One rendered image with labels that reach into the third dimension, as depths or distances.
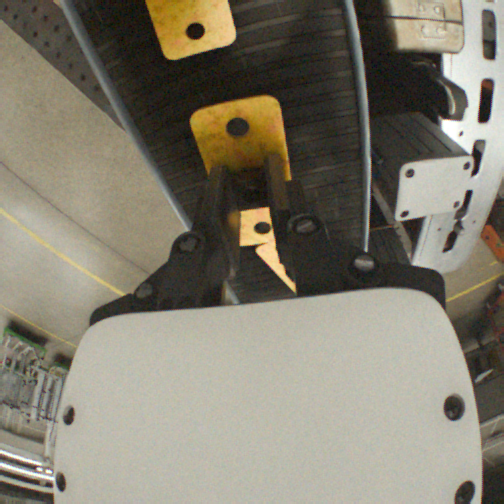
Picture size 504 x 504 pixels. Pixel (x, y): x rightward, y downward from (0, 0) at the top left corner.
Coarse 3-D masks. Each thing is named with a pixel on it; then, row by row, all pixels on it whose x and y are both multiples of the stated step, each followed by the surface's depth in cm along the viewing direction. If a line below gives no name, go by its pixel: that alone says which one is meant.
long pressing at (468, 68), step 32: (480, 0) 11; (480, 32) 15; (448, 64) 20; (480, 64) 18; (448, 128) 27; (480, 128) 25; (480, 192) 34; (448, 224) 40; (480, 224) 40; (416, 256) 47; (448, 256) 47
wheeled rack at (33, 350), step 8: (8, 328) 335; (8, 336) 345; (16, 336) 339; (0, 344) 305; (8, 344) 386; (16, 344) 379; (24, 344) 364; (32, 344) 361; (24, 352) 413; (32, 352) 401; (40, 352) 386; (40, 360) 367; (8, 368) 300; (40, 368) 355; (24, 376) 321; (24, 384) 415; (0, 400) 278; (32, 400) 311; (16, 408) 310
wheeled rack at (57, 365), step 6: (54, 360) 511; (60, 360) 469; (48, 366) 494; (54, 366) 466; (60, 366) 456; (66, 366) 468; (48, 372) 483; (54, 372) 438; (66, 372) 483; (42, 396) 441; (48, 396) 398; (42, 420) 358; (54, 420) 396
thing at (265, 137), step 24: (264, 96) 9; (192, 120) 10; (216, 120) 10; (264, 120) 10; (216, 144) 11; (240, 144) 11; (264, 144) 11; (240, 168) 12; (264, 168) 12; (288, 168) 12; (240, 192) 12; (264, 192) 12; (264, 216) 14; (240, 240) 15; (264, 240) 15
